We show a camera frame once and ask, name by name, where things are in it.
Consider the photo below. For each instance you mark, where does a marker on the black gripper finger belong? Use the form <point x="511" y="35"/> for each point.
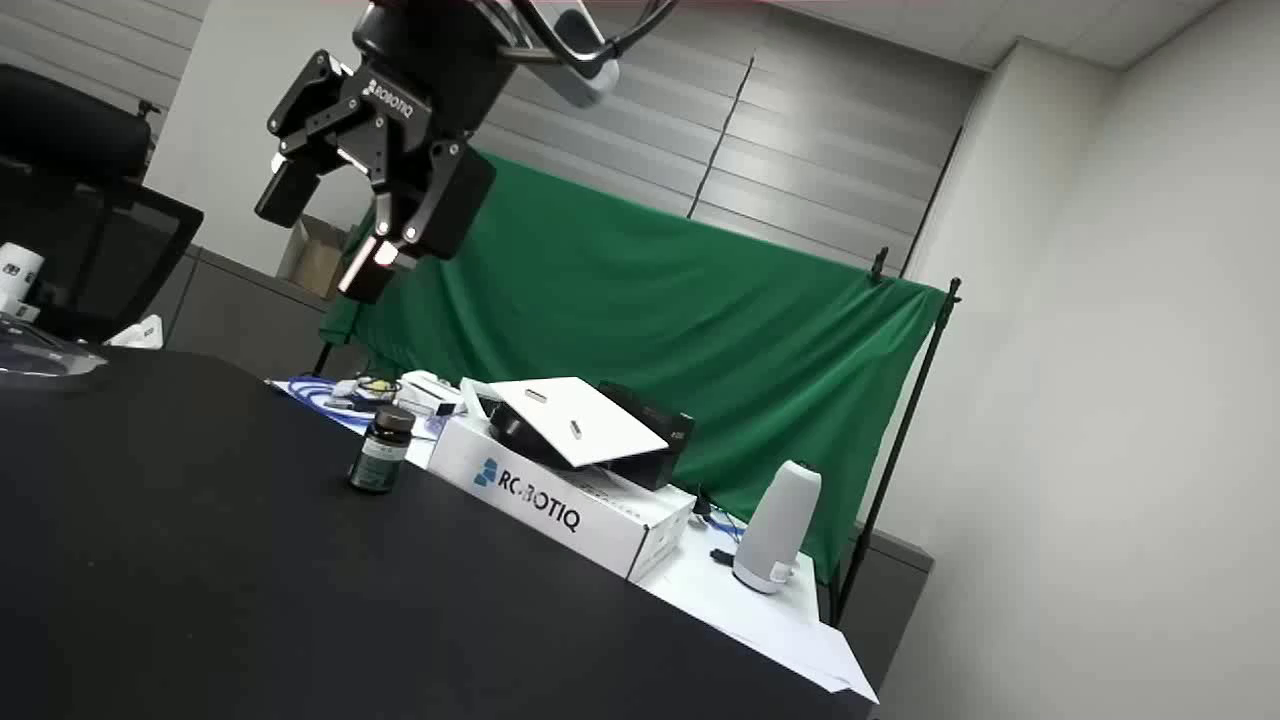
<point x="432" y="200"/>
<point x="305" y="126"/>

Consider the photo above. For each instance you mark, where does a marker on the small white object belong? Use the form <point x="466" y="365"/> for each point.
<point x="15" y="276"/>

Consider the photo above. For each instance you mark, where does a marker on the white Robotiq cardboard box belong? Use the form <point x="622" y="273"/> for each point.
<point x="561" y="501"/>

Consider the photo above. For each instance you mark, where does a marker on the black office chair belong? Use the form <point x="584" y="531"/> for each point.
<point x="81" y="213"/>

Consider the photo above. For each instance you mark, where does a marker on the small dark glass bottle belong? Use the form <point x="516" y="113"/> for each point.
<point x="382" y="453"/>

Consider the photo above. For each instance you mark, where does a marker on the green backdrop cloth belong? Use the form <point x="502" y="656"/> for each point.
<point x="666" y="320"/>

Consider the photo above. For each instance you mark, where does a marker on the black backdrop stand pole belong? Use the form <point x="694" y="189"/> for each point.
<point x="898" y="447"/>

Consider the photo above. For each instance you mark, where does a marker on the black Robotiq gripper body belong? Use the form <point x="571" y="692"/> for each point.
<point x="432" y="65"/>

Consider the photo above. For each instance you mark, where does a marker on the black device on box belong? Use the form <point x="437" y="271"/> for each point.
<point x="645" y="447"/>

